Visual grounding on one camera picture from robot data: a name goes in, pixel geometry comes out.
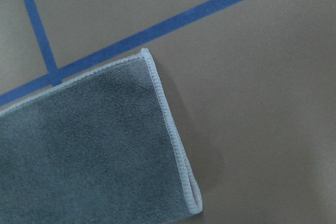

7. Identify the pink and grey towel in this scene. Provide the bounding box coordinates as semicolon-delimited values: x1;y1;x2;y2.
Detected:
1;48;203;223

